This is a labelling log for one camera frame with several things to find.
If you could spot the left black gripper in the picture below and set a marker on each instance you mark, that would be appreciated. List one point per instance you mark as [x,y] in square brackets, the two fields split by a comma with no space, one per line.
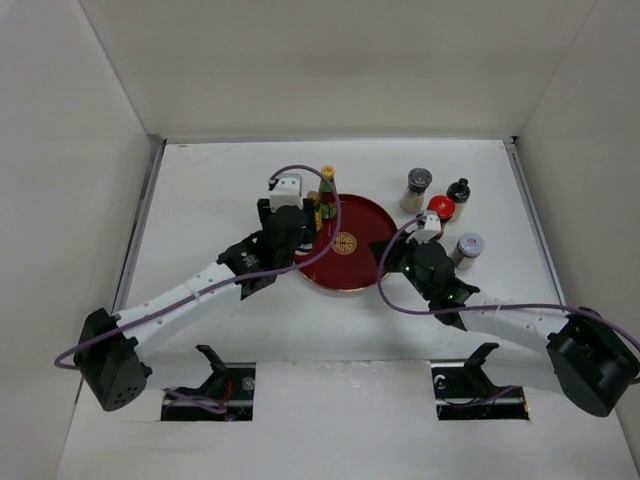
[308,233]

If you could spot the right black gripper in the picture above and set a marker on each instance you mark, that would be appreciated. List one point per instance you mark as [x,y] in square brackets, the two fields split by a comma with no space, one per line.
[396,250]

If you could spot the small yellow label bottle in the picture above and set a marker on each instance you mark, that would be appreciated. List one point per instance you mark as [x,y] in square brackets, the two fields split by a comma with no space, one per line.
[314,198]

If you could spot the green label sauce bottle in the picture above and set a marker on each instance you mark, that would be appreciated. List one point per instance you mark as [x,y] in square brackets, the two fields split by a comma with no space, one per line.
[326,196]

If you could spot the red lid sauce jar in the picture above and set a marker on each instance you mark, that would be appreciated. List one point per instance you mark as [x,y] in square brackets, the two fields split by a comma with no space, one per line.
[443,206]

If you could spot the grey lid spice shaker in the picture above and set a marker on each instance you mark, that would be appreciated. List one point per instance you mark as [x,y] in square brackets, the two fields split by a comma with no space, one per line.
[418,180]

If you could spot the silver lid pepper jar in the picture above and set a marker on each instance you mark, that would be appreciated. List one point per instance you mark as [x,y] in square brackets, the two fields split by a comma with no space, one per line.
[468,248]

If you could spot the tall silver lid jar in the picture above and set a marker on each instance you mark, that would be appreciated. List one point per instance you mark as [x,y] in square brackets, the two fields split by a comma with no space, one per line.
[304,248]

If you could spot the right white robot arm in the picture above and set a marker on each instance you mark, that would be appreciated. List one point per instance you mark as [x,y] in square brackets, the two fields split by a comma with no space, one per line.
[591,365]

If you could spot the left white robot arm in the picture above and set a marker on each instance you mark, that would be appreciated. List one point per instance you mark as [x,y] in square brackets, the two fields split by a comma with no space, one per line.
[114,350]

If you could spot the red round tray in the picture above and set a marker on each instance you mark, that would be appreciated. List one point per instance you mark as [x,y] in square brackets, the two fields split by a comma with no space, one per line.
[351,265]

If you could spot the black cap small bottle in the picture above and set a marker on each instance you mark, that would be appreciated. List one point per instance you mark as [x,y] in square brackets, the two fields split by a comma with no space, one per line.
[459,192]

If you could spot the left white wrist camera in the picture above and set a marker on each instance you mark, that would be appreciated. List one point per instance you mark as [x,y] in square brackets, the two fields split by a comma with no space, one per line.
[285,190]

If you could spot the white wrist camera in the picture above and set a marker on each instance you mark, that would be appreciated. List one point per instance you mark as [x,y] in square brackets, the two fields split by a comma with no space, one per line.
[285,190]
[429,228]

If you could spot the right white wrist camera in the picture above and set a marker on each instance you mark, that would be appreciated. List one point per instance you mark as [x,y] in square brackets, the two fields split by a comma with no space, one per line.
[429,228]

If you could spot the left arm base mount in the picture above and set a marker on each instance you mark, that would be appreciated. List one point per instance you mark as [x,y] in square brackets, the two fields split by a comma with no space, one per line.
[226,395]

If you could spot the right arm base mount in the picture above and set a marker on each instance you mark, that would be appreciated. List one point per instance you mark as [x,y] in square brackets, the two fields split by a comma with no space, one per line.
[464,392]

